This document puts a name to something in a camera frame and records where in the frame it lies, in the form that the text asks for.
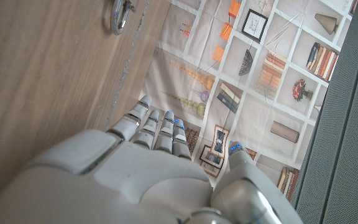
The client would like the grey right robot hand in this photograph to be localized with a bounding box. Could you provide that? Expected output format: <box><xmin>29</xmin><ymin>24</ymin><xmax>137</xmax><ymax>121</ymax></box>
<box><xmin>0</xmin><ymin>95</ymin><xmax>304</xmax><ymax>224</ymax></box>

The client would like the grey tape outline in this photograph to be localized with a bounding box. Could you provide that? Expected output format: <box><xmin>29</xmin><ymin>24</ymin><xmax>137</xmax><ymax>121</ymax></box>
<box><xmin>104</xmin><ymin>0</ymin><xmax>151</xmax><ymax>131</ymax></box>

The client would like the printed bookshelf backdrop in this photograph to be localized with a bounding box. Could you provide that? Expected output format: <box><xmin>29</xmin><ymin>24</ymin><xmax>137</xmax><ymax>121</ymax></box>
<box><xmin>138</xmin><ymin>0</ymin><xmax>358</xmax><ymax>203</ymax></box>

